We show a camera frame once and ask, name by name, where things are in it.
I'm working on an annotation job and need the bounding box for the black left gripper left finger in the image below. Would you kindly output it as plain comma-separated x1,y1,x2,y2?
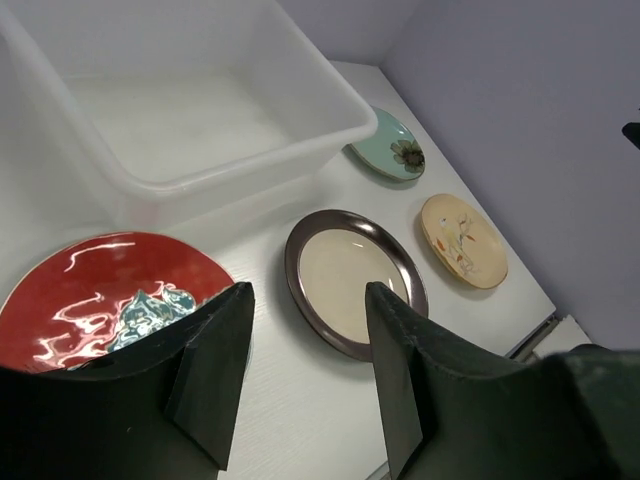
164,282,255,471

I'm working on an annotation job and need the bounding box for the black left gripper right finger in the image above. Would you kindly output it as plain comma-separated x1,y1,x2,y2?
365,282,429,479

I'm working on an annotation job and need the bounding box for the brown rimmed cream plate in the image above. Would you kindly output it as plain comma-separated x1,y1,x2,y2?
284,209,429,362

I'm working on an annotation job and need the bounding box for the beige plate with bird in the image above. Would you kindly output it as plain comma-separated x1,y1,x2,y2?
420,193,508,290

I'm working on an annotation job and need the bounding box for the red plate with blue flower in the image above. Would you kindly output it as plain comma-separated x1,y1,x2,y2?
1,232,234,373

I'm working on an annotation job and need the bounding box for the green round flower plate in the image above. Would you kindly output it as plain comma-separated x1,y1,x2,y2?
349,106,425,182

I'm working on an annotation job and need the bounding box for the white plastic bin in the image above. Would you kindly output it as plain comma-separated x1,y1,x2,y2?
1,1,377,229

